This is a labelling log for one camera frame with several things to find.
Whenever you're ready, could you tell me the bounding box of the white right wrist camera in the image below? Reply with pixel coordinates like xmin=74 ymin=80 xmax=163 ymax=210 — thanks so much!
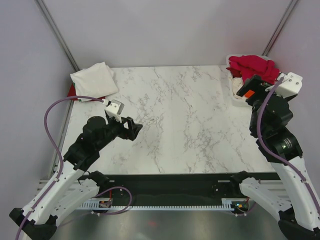
xmin=275 ymin=72 xmax=303 ymax=98

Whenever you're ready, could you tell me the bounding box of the white slotted cable duct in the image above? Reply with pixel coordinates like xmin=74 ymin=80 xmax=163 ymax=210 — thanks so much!
xmin=76 ymin=198 xmax=246 ymax=212

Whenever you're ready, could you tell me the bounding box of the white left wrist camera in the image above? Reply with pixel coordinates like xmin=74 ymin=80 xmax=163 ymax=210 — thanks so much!
xmin=102 ymin=99 xmax=125 ymax=123

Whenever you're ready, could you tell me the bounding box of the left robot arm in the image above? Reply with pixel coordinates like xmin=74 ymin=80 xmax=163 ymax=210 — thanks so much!
xmin=9 ymin=116 xmax=143 ymax=240

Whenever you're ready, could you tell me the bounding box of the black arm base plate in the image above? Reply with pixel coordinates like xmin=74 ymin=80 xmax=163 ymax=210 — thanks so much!
xmin=102 ymin=173 xmax=245 ymax=207

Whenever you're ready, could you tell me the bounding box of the crimson red t shirt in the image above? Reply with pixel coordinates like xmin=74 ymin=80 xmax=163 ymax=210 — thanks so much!
xmin=226 ymin=55 xmax=280 ymax=85

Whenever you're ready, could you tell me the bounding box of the right aluminium frame post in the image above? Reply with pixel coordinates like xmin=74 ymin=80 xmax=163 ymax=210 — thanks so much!
xmin=262 ymin=0 xmax=300 ymax=56

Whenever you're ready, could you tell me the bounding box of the folded dark red t shirt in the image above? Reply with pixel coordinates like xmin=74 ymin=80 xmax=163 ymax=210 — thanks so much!
xmin=67 ymin=84 xmax=92 ymax=102

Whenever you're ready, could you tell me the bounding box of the aluminium frame post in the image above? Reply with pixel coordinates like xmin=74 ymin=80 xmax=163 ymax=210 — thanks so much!
xmin=34 ymin=0 xmax=80 ymax=72
xmin=262 ymin=0 xmax=300 ymax=56

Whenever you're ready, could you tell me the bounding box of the left aluminium frame post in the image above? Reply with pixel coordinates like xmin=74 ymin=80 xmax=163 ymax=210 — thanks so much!
xmin=34 ymin=0 xmax=80 ymax=72

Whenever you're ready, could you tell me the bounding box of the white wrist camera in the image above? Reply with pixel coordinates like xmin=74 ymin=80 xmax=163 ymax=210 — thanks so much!
xmin=102 ymin=99 xmax=125 ymax=123
xmin=275 ymin=72 xmax=303 ymax=98

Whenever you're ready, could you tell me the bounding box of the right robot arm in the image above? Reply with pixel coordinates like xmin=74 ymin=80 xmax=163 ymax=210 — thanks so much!
xmin=229 ymin=72 xmax=320 ymax=240

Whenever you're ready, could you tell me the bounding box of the white plastic laundry basket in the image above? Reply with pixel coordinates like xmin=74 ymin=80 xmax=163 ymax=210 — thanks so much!
xmin=225 ymin=53 xmax=271 ymax=108

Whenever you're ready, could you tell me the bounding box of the folded white t shirt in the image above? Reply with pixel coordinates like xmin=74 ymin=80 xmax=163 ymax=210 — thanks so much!
xmin=70 ymin=62 xmax=119 ymax=99

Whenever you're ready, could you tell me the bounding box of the cream white shirt in basket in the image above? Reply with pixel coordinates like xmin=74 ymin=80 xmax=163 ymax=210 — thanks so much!
xmin=231 ymin=77 xmax=246 ymax=101

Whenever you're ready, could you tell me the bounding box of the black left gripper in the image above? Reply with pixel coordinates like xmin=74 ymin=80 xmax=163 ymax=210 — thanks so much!
xmin=96 ymin=114 xmax=143 ymax=151

